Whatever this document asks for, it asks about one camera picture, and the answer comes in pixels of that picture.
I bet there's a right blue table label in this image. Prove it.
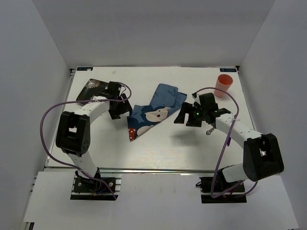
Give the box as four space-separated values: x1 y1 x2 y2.
220 68 237 72

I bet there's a left blue table label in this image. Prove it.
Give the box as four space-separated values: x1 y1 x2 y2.
76 67 93 71

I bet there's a blue cartoon print cloth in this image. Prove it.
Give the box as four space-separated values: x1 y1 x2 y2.
127 83 187 141

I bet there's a silver fork pink band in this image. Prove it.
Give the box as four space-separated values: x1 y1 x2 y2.
206 127 215 135

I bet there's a blue table label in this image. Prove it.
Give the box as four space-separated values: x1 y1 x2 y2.
220 68 237 72
76 67 93 71

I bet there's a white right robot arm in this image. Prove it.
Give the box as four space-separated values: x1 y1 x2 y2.
174 93 284 191

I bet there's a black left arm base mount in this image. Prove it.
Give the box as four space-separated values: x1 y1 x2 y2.
70 171 121 201

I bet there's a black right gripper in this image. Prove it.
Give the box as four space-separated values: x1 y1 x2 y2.
174 102 207 127

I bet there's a black floral square plate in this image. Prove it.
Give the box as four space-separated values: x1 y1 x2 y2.
76 79 111 101

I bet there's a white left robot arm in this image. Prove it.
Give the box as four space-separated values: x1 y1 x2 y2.
56 81 132 191

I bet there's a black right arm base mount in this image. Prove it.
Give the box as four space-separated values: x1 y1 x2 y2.
195 177 247 204

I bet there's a pink plastic cup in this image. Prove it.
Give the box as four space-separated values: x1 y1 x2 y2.
214 74 233 98

